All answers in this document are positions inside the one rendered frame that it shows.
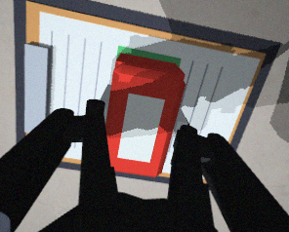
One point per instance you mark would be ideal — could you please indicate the red self-inking stamp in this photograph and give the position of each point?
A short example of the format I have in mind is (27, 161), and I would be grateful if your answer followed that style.
(144, 102)

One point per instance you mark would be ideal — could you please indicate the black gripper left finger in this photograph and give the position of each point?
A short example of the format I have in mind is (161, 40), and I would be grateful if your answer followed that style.
(27, 167)

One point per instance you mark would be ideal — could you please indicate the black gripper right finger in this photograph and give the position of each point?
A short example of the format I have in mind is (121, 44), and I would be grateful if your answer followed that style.
(244, 202)

